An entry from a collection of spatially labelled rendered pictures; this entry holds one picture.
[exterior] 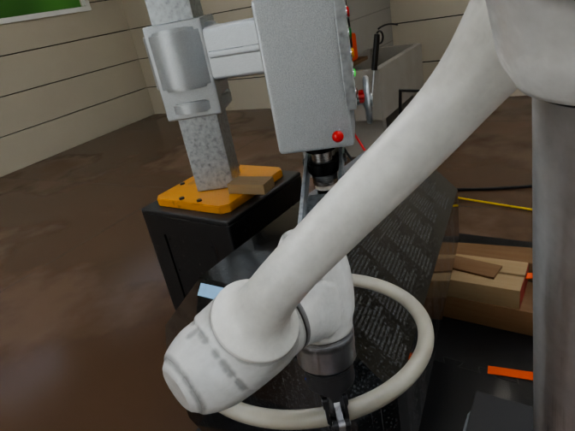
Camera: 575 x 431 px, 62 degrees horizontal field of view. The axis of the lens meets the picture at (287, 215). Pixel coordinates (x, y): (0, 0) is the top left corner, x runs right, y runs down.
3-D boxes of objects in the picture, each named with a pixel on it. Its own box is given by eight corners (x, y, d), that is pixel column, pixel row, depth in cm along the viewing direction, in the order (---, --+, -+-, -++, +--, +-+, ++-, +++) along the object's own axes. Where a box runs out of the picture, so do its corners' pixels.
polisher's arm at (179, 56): (143, 97, 216) (126, 38, 205) (181, 79, 244) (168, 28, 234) (297, 77, 188) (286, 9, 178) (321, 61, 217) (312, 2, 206)
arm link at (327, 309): (317, 300, 77) (257, 343, 68) (302, 210, 72) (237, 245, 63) (373, 319, 69) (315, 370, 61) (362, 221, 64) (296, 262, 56)
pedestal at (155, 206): (171, 327, 272) (131, 210, 242) (243, 267, 319) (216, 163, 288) (262, 359, 235) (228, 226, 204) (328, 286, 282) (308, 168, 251)
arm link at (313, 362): (345, 305, 74) (349, 337, 76) (287, 316, 74) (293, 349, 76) (360, 339, 66) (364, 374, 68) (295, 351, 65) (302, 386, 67)
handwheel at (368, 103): (344, 121, 162) (338, 75, 156) (374, 116, 160) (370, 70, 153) (342, 133, 148) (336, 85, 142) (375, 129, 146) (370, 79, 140)
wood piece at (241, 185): (229, 193, 227) (226, 184, 225) (239, 185, 235) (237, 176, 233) (265, 194, 218) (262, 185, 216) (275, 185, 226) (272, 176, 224)
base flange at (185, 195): (154, 205, 243) (151, 197, 241) (217, 169, 277) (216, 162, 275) (226, 215, 215) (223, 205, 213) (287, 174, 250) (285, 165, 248)
